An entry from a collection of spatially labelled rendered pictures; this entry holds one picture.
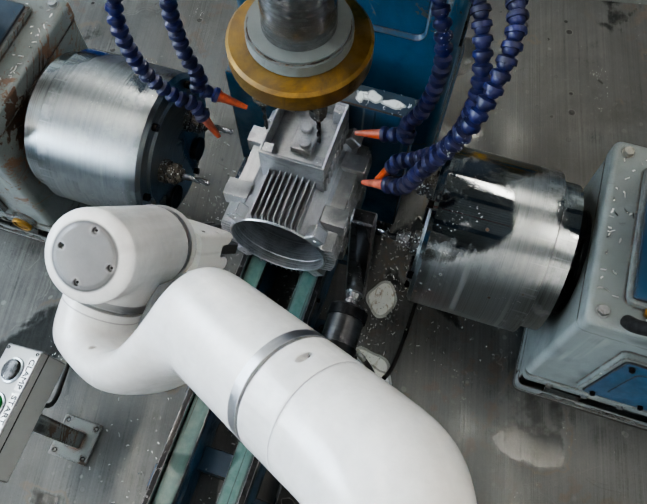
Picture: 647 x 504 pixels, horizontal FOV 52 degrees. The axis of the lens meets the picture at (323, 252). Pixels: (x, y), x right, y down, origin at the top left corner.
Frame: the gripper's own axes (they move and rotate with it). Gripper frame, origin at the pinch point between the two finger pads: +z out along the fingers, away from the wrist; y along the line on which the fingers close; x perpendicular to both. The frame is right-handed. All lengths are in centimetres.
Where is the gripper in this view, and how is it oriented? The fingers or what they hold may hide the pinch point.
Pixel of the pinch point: (208, 235)
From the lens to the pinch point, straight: 88.1
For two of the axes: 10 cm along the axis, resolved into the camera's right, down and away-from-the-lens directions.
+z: 1.6, -0.8, 9.8
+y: 9.5, 2.8, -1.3
